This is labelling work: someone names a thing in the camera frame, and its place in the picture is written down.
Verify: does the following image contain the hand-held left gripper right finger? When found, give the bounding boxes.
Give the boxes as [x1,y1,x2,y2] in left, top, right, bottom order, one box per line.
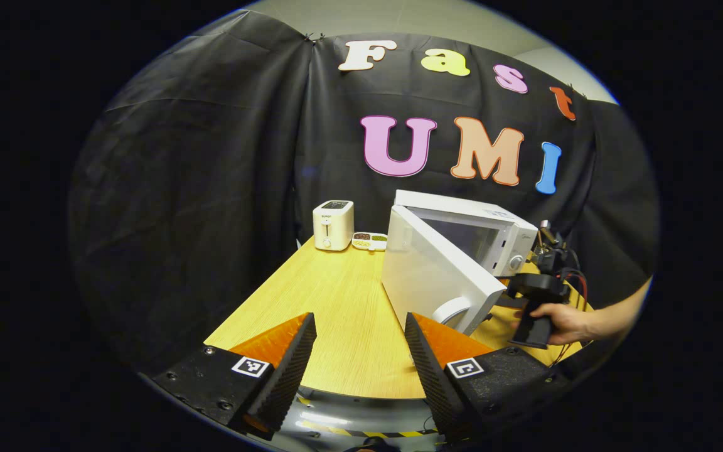
[404,312,563,443]

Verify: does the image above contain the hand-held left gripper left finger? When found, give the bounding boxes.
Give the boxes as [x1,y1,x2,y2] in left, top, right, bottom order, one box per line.
[151,312,317,440]

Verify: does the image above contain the white microwave oven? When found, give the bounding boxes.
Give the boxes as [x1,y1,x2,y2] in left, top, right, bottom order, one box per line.
[382,190,539,336]

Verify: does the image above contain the yellow black striped floor tape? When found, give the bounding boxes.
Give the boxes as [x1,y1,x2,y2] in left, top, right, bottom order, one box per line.
[299,419,439,440]

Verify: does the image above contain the white divided snack dish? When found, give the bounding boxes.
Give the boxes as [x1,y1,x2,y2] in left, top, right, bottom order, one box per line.
[352,232,388,252]

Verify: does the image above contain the white toaster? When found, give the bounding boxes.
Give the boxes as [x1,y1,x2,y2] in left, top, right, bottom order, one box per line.
[313,200,355,252]

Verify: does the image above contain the red and black wires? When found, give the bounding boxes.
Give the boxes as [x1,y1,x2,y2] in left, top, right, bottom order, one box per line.
[550,269,589,366]

